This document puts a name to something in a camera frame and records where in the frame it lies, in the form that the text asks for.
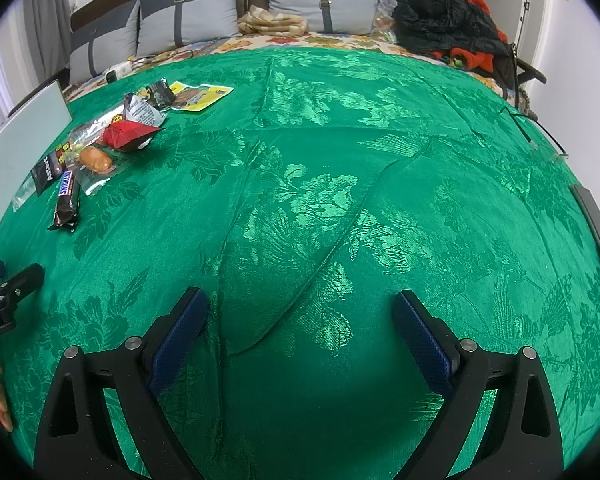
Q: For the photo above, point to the white board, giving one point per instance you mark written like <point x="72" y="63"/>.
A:
<point x="20" y="130"/>

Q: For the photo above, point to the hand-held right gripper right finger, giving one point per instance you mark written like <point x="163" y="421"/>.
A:
<point x="422" y="340"/>

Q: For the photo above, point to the clear packet with bread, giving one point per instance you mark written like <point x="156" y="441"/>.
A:
<point x="96" y="159"/>

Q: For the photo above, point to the small white object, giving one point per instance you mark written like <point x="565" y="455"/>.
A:
<point x="111" y="76"/>

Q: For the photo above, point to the beige folded cloth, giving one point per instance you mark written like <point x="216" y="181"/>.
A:
<point x="272" y="22"/>

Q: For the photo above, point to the black flat device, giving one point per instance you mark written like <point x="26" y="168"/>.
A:
<point x="592" y="220"/>

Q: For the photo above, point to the clear plastic bag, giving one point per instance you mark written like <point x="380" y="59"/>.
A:
<point x="384" y="27"/>

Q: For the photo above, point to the black stick snack packet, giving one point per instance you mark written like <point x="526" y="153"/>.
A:
<point x="47" y="172"/>

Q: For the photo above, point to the grey curtain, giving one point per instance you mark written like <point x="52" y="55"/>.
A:
<point x="45" y="15"/>

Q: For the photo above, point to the dark chair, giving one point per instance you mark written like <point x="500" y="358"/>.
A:
<point x="522" y="70"/>

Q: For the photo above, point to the black yellow snack packet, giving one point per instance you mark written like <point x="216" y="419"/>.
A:
<point x="161" y="94"/>

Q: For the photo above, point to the silver black snack packet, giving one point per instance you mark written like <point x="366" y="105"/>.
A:
<point x="142" y="110"/>

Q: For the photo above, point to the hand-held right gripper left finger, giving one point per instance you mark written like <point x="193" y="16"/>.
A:
<point x="180" y="340"/>

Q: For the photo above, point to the red snack packet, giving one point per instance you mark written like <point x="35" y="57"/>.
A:
<point x="127" y="136"/>

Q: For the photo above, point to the green floral blanket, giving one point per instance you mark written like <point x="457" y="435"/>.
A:
<point x="330" y="210"/>

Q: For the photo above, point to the colourful floral bed sheet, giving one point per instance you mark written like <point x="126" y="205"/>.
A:
<point x="340" y="40"/>

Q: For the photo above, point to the orange red garment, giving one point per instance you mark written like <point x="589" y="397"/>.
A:
<point x="472" y="57"/>

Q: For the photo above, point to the brown chocolate bar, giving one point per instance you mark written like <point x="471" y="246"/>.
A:
<point x="66" y="202"/>

